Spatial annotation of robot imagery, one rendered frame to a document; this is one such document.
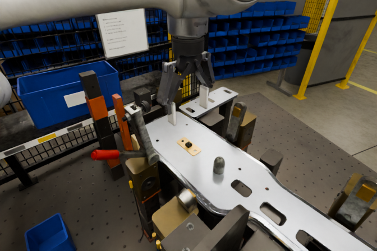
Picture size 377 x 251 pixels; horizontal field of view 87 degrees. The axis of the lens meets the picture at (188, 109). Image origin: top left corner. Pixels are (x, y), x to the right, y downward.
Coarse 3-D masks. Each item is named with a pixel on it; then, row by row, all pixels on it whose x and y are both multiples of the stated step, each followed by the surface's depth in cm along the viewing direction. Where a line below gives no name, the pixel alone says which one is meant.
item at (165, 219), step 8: (176, 200) 40; (160, 208) 39; (168, 208) 39; (176, 208) 39; (184, 208) 39; (152, 216) 38; (160, 216) 38; (168, 216) 38; (176, 216) 38; (184, 216) 38; (160, 224) 36; (168, 224) 36; (176, 224) 36; (160, 232) 35; (168, 232) 35; (160, 240) 37; (160, 248) 37
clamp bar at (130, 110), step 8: (144, 104) 44; (128, 112) 42; (136, 112) 42; (128, 120) 42; (136, 120) 42; (136, 128) 44; (144, 128) 45; (136, 136) 48; (144, 136) 46; (144, 144) 47; (152, 152) 50
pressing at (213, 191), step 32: (160, 128) 71; (192, 128) 71; (160, 160) 58; (192, 160) 58; (256, 160) 59; (192, 192) 49; (224, 192) 50; (256, 192) 50; (288, 192) 50; (256, 224) 44; (288, 224) 43; (320, 224) 43
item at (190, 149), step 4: (180, 140) 65; (184, 140) 65; (188, 140) 65; (180, 144) 64; (184, 144) 64; (192, 144) 64; (184, 148) 62; (188, 148) 62; (192, 148) 62; (196, 148) 62; (200, 148) 62; (188, 152) 61; (192, 152) 61; (196, 152) 61
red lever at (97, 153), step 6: (96, 150) 41; (102, 150) 42; (108, 150) 43; (114, 150) 44; (138, 150) 50; (96, 156) 40; (102, 156) 41; (108, 156) 42; (114, 156) 43; (120, 156) 45; (126, 156) 46; (132, 156) 48; (138, 156) 49; (144, 156) 50
